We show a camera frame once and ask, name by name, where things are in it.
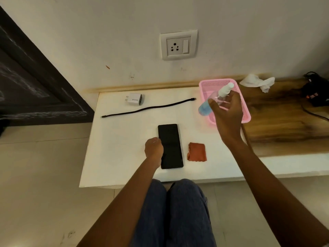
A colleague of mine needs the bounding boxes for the person's right hand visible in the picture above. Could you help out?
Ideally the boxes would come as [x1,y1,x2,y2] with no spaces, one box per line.
[208,90,244,147]

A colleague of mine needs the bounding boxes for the person's left hand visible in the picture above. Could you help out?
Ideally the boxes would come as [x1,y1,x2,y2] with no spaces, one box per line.
[144,137,164,166]

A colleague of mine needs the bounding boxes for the clear spray bottle blue liquid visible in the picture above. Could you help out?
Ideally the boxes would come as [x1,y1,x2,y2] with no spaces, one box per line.
[198,82,235,116]

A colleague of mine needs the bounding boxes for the black smartphone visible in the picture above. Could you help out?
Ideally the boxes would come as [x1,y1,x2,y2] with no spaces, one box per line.
[157,123,184,170]

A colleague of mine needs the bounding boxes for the person's left forearm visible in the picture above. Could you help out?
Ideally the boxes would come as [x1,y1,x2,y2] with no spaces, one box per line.
[77,157,161,247]

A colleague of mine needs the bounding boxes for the person's right forearm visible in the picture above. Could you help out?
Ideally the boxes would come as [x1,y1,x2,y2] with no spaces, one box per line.
[223,139,329,247]

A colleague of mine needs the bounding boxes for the pink plastic basket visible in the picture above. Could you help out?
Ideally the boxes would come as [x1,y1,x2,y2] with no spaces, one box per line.
[199,78,251,126]

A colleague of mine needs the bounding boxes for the orange microfiber cloth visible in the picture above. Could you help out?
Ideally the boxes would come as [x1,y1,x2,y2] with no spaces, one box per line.
[187,142,207,162]

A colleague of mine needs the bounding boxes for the white charger adapter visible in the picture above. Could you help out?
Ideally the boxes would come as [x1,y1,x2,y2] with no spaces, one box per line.
[124,93,144,106]

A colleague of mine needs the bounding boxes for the crumpled white tissue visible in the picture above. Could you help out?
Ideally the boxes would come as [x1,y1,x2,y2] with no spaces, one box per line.
[239,74,275,93]

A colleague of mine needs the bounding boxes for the person's blue jeans legs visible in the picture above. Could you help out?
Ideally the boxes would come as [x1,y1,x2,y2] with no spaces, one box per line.
[130,179,217,247]

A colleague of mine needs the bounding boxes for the dark wooden door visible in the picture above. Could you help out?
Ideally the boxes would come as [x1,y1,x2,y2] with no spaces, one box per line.
[0,6,95,127]

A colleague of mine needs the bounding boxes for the black charging cable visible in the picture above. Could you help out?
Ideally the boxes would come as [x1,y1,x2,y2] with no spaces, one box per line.
[101,98,197,119]

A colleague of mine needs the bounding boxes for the white wall socket plate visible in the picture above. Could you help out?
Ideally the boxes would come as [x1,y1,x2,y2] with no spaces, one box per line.
[160,30,198,61]

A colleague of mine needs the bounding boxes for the black device with cable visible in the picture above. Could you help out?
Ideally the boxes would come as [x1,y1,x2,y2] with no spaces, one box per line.
[301,71,329,122]

